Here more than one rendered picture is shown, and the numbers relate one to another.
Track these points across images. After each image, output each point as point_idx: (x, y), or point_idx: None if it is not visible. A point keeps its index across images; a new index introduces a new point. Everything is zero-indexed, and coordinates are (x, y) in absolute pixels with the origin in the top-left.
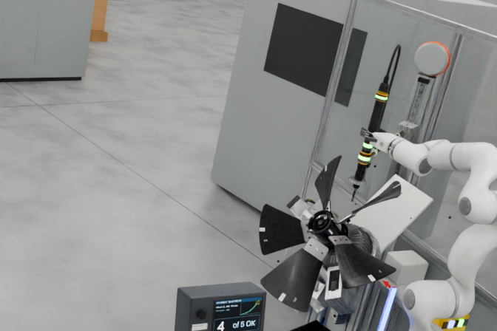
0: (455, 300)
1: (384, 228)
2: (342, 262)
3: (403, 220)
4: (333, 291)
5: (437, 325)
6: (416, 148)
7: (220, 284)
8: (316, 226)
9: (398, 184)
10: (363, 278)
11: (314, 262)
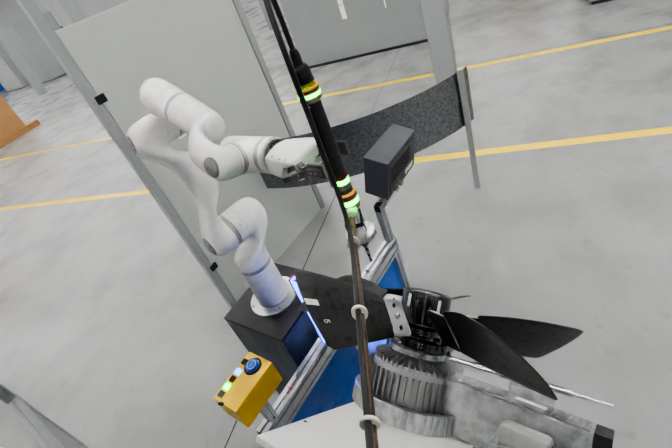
0: None
1: (358, 422)
2: (363, 282)
3: (321, 422)
4: None
5: (240, 255)
6: (242, 136)
7: (397, 147)
8: (430, 293)
9: (309, 305)
10: None
11: None
